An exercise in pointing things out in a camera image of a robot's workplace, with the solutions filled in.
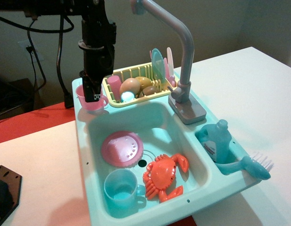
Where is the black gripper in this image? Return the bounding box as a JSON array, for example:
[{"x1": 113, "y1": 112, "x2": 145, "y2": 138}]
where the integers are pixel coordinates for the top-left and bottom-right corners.
[{"x1": 78, "y1": 40, "x2": 115, "y2": 102}]

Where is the pink toy cup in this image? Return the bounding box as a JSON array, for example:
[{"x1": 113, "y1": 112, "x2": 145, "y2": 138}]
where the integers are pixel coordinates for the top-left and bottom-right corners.
[{"x1": 75, "y1": 85, "x2": 108, "y2": 111}]

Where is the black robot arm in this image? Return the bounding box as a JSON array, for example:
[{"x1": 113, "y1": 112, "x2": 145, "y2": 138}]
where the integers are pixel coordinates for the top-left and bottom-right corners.
[{"x1": 0, "y1": 0, "x2": 116, "y2": 103}]

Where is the teal toy sink unit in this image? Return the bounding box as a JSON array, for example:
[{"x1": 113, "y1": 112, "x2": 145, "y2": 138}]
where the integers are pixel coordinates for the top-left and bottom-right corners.
[{"x1": 71, "y1": 71, "x2": 264, "y2": 226}]

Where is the blue toy cup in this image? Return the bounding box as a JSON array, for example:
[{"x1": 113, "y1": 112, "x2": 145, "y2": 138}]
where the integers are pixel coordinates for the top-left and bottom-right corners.
[{"x1": 104, "y1": 169, "x2": 145, "y2": 208}]

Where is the pink tumbler in rack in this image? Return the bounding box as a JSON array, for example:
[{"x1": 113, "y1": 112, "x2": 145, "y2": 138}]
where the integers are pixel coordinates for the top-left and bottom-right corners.
[{"x1": 108, "y1": 75, "x2": 122, "y2": 102}]

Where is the yellow dish rack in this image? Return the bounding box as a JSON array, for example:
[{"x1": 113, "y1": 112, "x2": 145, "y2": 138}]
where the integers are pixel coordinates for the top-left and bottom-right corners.
[{"x1": 102, "y1": 62, "x2": 179, "y2": 108}]

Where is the beige toy egg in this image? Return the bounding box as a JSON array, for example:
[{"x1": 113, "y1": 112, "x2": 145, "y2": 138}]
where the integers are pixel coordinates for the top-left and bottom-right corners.
[{"x1": 119, "y1": 78, "x2": 141, "y2": 95}]

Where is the yellow toy potato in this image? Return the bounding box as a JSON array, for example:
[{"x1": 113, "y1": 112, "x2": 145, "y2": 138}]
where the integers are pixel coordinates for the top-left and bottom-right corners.
[{"x1": 135, "y1": 76, "x2": 152, "y2": 90}]

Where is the brown toy kiwi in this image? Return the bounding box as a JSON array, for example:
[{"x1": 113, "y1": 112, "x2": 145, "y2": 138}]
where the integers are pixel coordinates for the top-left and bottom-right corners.
[{"x1": 138, "y1": 86, "x2": 159, "y2": 98}]

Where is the pink toy plate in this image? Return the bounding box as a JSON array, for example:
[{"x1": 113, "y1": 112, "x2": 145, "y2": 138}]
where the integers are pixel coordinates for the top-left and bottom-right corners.
[{"x1": 101, "y1": 130, "x2": 143, "y2": 168}]

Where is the teal plate in rack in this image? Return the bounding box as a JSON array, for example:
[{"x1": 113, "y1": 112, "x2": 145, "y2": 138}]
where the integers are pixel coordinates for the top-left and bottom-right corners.
[{"x1": 151, "y1": 48, "x2": 166, "y2": 83}]

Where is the pink plate in rack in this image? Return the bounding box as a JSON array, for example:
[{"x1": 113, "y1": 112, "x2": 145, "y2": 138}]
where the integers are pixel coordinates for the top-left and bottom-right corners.
[{"x1": 163, "y1": 47, "x2": 175, "y2": 81}]

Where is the dark box in background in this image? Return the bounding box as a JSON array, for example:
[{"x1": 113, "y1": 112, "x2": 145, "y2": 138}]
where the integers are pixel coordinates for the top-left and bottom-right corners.
[{"x1": 0, "y1": 78, "x2": 44, "y2": 120}]

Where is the pink utensil in rack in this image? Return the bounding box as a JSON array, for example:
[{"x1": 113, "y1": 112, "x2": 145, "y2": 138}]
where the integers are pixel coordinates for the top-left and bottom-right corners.
[{"x1": 168, "y1": 75, "x2": 176, "y2": 87}]

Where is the grey toy faucet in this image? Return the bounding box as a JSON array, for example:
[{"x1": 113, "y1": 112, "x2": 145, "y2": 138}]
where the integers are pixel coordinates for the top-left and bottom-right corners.
[{"x1": 130, "y1": 0, "x2": 207, "y2": 125}]

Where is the orange toy crab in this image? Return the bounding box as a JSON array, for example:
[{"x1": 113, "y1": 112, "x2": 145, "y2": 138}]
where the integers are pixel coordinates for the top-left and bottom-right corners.
[{"x1": 142, "y1": 153, "x2": 189, "y2": 202}]

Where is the blue toy soap bottle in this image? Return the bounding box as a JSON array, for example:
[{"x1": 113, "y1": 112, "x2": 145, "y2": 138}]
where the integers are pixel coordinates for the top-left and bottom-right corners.
[{"x1": 196, "y1": 119, "x2": 232, "y2": 164}]

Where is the blue toy dish brush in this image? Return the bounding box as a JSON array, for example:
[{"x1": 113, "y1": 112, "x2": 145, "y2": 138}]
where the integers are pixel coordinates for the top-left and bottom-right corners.
[{"x1": 216, "y1": 153, "x2": 274, "y2": 180}]

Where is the white wall outlet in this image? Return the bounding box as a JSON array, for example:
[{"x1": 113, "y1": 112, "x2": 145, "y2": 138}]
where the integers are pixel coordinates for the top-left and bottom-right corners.
[{"x1": 17, "y1": 39, "x2": 44, "y2": 63}]

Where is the black power cable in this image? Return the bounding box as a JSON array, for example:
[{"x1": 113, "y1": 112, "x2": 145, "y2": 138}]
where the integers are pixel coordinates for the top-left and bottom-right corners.
[{"x1": 0, "y1": 14, "x2": 75, "y2": 95}]

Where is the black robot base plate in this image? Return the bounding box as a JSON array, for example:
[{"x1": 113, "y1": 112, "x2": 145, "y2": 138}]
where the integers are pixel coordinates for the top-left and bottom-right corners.
[{"x1": 0, "y1": 165, "x2": 22, "y2": 226}]

